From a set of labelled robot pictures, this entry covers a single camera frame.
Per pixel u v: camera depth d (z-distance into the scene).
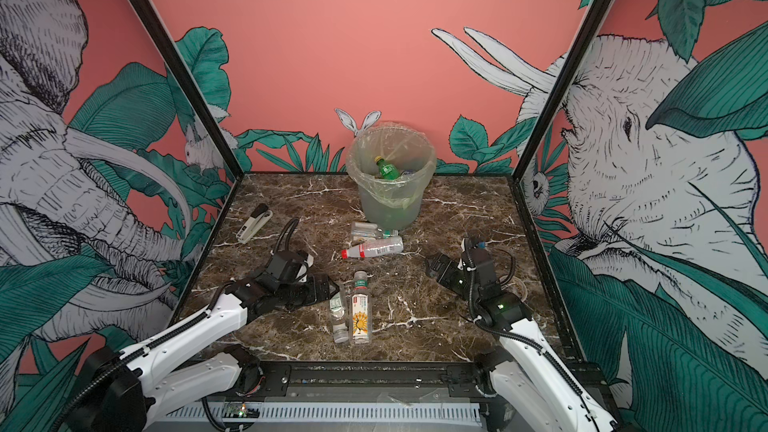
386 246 0.93
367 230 1.03
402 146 1.00
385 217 1.02
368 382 0.75
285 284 0.65
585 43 0.82
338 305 0.82
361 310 0.80
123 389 0.39
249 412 0.71
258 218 1.02
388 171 0.98
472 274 0.57
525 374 0.50
